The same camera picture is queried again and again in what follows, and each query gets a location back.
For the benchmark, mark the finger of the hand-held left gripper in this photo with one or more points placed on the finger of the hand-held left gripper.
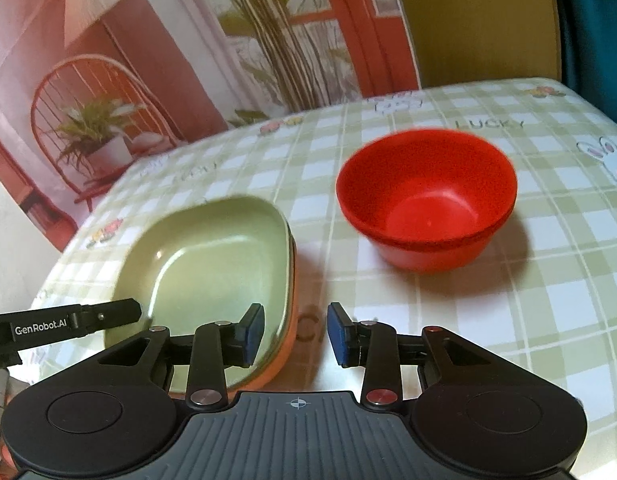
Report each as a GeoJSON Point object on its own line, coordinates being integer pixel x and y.
{"type": "Point", "coordinates": [111, 315]}

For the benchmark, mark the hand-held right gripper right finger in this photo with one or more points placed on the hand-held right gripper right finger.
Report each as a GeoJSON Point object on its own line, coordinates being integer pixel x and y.
{"type": "Point", "coordinates": [337, 335]}

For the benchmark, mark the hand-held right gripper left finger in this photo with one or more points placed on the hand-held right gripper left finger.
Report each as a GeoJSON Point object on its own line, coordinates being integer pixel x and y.
{"type": "Point", "coordinates": [253, 335]}

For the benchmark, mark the green square plate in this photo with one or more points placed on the green square plate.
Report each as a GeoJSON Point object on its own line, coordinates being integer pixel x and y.
{"type": "Point", "coordinates": [295, 280]}
{"type": "Point", "coordinates": [208, 255]}

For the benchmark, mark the red plastic bowl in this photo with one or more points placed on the red plastic bowl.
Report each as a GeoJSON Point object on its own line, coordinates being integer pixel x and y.
{"type": "Point", "coordinates": [428, 259]}
{"type": "Point", "coordinates": [428, 200]}

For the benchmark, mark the printed room backdrop cloth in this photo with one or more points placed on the printed room backdrop cloth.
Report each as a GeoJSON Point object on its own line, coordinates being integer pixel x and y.
{"type": "Point", "coordinates": [163, 60]}

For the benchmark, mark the tan board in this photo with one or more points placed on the tan board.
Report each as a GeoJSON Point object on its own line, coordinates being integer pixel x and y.
{"type": "Point", "coordinates": [478, 20]}

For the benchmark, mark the teal curtain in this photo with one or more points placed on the teal curtain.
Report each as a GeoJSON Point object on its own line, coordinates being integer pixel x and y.
{"type": "Point", "coordinates": [596, 35]}

